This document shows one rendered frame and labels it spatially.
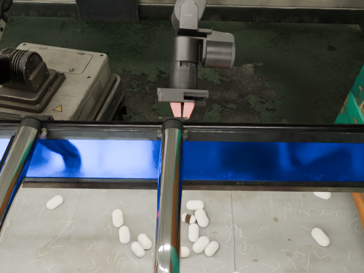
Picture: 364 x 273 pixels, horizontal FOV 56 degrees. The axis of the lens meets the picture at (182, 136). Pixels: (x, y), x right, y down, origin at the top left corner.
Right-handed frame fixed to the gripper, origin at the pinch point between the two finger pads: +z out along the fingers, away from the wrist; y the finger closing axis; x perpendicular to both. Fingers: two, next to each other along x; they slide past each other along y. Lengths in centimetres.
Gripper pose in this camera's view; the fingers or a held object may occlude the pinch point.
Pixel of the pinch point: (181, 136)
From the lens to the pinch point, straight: 69.5
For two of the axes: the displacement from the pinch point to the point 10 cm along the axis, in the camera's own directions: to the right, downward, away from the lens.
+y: 10.0, 0.4, 0.0
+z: -0.4, 10.0, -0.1
